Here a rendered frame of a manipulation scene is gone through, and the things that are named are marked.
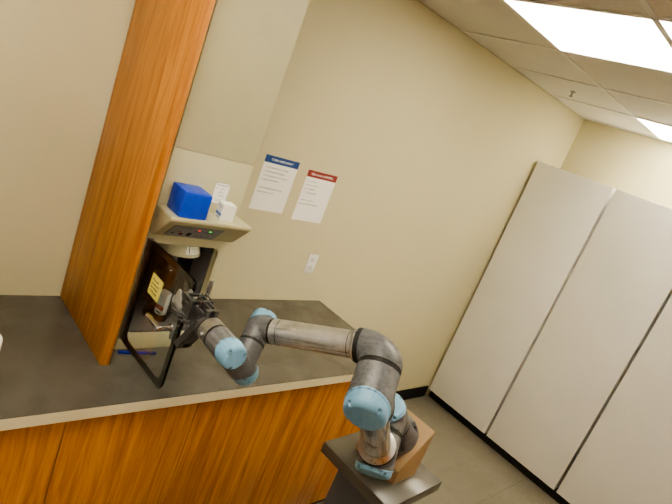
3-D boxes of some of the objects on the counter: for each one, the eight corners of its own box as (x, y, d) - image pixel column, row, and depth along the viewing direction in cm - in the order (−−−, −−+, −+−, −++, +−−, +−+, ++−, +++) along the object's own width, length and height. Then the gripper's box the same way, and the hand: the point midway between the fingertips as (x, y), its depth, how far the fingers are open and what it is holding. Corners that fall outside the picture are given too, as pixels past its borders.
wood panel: (59, 295, 210) (154, -74, 175) (67, 295, 213) (162, -70, 178) (99, 365, 178) (225, -70, 143) (108, 365, 180) (234, -65, 145)
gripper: (227, 312, 149) (194, 277, 163) (199, 312, 143) (167, 276, 157) (218, 338, 151) (186, 301, 165) (190, 339, 145) (159, 301, 159)
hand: (176, 299), depth 161 cm, fingers closed
